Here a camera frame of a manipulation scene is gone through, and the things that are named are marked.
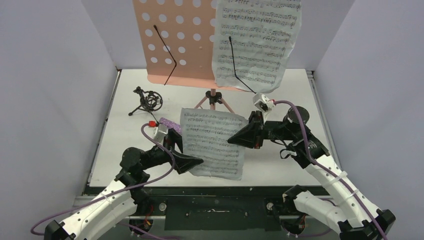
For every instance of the pink perforated music stand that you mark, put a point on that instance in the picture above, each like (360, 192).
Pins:
(177, 40)

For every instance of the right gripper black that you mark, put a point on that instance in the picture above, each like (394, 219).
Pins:
(257, 129)

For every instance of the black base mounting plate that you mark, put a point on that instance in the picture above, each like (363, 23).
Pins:
(214, 208)

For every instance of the white sheet music paper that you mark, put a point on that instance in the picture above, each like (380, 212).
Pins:
(205, 135)
(253, 40)

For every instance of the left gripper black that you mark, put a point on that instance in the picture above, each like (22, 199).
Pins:
(183, 162)

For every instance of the black microphone shock mount tripod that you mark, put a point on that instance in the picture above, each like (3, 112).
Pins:
(150, 102)

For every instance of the right wrist camera silver box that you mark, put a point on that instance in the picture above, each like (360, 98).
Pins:
(262, 102)

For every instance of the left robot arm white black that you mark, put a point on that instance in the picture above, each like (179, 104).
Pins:
(123, 195)

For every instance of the left wrist camera silver box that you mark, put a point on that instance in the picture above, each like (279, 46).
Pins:
(159, 130)

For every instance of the purple glitter microphone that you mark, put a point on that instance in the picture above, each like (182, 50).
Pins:
(170, 124)

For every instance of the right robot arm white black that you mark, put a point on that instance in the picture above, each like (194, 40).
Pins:
(350, 214)

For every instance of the wrist camera silver box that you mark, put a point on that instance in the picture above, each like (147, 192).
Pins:
(159, 130)
(262, 102)

